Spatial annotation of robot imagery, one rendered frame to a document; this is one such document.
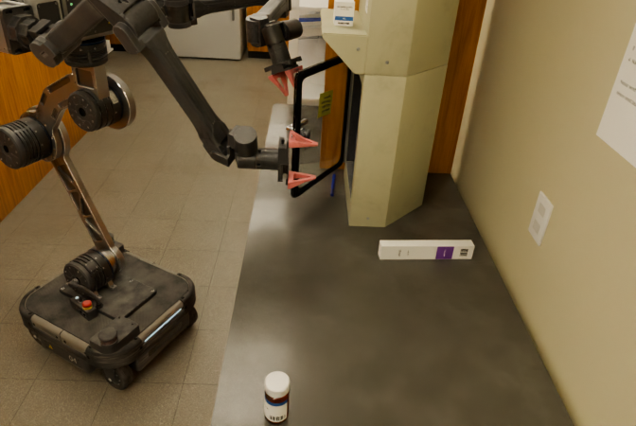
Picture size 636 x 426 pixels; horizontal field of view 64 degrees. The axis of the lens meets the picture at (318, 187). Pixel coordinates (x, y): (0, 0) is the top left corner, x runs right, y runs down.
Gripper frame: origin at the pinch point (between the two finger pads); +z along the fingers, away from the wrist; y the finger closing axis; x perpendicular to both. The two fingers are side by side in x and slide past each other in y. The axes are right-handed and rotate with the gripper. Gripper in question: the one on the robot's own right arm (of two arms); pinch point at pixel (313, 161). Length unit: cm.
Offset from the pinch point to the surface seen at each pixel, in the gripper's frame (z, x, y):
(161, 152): -114, 239, -119
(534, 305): 55, -26, -23
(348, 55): 7.6, 9.0, 25.7
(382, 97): 17.5, 9.0, 15.0
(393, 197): 24.5, 10.6, -16.2
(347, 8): 7.0, 18.2, 35.3
